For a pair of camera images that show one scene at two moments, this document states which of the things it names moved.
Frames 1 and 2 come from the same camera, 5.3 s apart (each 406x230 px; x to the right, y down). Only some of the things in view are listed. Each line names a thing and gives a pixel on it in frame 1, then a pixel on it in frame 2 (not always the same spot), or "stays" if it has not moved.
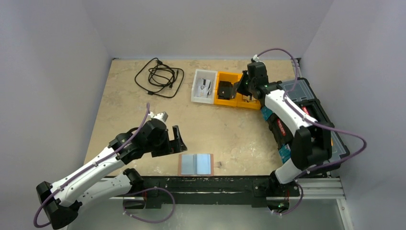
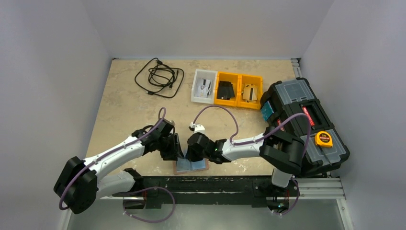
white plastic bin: x=203 y=89 stays
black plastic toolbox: x=302 y=92 stays
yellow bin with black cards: x=223 y=86 stays
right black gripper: x=240 y=87 → x=193 y=151
